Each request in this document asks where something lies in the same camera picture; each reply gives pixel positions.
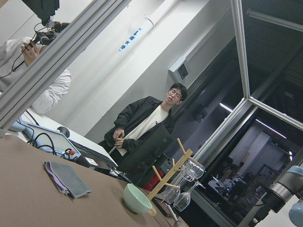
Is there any person in white shirt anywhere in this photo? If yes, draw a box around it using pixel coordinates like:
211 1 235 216
0 21 72 115

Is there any person in black jacket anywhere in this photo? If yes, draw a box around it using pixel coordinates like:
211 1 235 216
98 83 187 164

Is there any aluminium frame post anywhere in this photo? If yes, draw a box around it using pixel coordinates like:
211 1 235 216
0 0 129 136

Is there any black monitor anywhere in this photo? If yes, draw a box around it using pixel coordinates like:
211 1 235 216
117 123 173 182

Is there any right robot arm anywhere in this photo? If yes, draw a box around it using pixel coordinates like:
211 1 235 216
249 166 303 227

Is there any wooden glass tree stand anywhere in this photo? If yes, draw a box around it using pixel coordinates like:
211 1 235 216
141 138 193 201

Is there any mint green bowl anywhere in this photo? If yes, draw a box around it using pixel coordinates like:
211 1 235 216
123 183 152 214

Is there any black keyboard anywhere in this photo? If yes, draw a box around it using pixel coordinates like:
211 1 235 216
69 139 118 167

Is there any grey cloth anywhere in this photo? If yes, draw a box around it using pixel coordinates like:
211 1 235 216
49 161 91 199

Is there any purple cloth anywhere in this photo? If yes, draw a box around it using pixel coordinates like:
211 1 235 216
44 161 69 195

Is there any teach pendant tablet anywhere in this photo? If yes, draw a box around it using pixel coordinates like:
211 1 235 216
23 122 81 161

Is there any wine glass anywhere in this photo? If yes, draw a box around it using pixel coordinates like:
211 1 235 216
178 157 205 182
161 177 185 204
173 181 205 211

